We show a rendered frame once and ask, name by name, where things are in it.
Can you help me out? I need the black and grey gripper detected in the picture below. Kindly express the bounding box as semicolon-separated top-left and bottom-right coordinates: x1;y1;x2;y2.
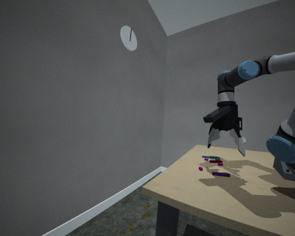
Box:
208;101;246;156

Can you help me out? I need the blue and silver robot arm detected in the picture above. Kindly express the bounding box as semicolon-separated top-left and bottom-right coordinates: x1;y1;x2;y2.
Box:
203;52;295;169

